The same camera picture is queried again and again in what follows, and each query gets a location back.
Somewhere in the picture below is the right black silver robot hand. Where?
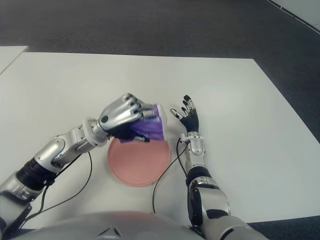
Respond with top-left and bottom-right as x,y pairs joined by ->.
169,94 -> 201,135

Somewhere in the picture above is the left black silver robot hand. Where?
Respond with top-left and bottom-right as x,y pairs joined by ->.
96,93 -> 155,145

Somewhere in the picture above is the purple tissue paper pack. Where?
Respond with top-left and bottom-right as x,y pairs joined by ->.
119,103 -> 169,144

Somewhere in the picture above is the pink round plate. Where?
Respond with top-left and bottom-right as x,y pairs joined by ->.
106,136 -> 171,187

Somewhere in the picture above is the silver robot torso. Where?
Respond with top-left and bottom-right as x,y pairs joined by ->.
14,211 -> 201,240

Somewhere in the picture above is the white side table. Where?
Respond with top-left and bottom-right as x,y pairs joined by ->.
0,45 -> 29,75

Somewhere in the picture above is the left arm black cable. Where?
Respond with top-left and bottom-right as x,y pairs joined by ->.
23,151 -> 93,223

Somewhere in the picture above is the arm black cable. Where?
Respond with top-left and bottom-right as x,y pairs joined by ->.
23,151 -> 93,223
152,138 -> 191,215

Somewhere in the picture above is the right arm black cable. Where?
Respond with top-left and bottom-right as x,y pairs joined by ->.
152,138 -> 191,215

